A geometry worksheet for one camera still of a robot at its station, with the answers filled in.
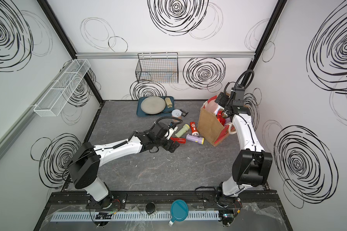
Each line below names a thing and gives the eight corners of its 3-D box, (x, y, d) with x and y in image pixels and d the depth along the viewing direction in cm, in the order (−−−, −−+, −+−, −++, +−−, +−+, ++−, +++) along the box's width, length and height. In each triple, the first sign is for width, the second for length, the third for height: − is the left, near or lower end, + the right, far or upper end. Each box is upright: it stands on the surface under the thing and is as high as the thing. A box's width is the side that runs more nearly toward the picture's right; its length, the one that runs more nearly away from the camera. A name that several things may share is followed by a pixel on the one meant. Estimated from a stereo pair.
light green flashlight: (174, 135, 100) (174, 132, 98) (185, 125, 106) (186, 123, 103) (178, 138, 99) (178, 136, 96) (189, 128, 104) (189, 126, 101)
